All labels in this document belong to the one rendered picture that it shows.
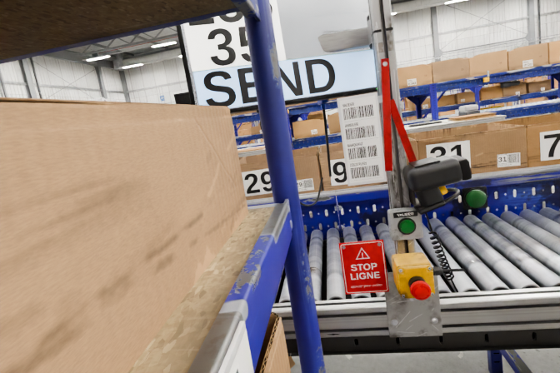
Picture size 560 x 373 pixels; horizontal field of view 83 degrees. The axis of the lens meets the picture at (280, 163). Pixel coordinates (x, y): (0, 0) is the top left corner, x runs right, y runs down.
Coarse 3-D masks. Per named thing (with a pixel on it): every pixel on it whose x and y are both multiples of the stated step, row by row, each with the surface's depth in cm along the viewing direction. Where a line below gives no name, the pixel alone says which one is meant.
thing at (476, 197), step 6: (468, 192) 119; (474, 192) 118; (480, 192) 118; (468, 198) 119; (474, 198) 118; (480, 198) 118; (486, 198) 118; (468, 204) 119; (474, 204) 119; (480, 204) 119
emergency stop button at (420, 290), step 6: (414, 282) 64; (420, 282) 63; (426, 282) 63; (414, 288) 63; (420, 288) 63; (426, 288) 62; (414, 294) 63; (420, 294) 63; (426, 294) 63; (420, 300) 63
